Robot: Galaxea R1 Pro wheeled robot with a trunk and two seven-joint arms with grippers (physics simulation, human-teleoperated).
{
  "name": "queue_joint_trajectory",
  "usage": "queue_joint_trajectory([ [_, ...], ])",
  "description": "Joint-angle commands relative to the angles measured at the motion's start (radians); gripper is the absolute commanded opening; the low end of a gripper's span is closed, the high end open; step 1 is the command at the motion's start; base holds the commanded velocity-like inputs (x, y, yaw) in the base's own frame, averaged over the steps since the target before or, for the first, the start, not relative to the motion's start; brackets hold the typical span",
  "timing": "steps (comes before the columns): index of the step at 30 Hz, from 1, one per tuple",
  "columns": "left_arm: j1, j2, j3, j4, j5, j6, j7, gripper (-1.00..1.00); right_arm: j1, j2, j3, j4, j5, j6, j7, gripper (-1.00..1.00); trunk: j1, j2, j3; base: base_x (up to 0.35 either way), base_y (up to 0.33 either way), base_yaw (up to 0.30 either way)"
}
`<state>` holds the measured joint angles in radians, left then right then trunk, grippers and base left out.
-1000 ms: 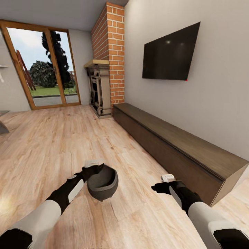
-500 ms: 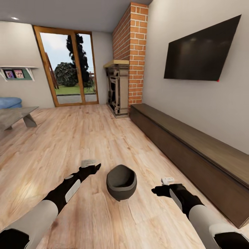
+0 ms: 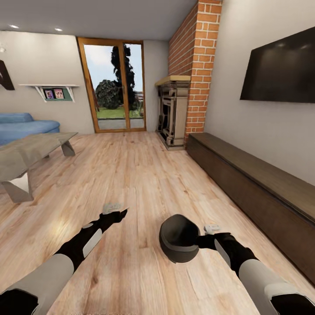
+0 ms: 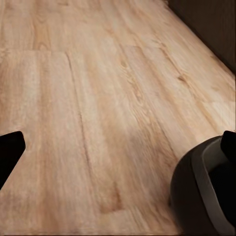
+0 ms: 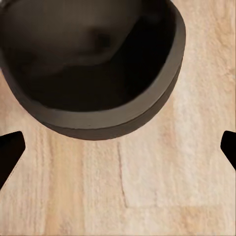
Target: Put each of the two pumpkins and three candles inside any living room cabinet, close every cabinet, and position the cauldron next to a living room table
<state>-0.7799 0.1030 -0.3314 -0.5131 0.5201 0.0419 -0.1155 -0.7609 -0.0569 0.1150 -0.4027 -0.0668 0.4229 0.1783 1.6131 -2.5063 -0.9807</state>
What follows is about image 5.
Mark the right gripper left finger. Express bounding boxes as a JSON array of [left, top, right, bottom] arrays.
[[0, 131, 26, 190]]

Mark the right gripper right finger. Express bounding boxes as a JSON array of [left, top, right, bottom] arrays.
[[220, 131, 236, 170]]

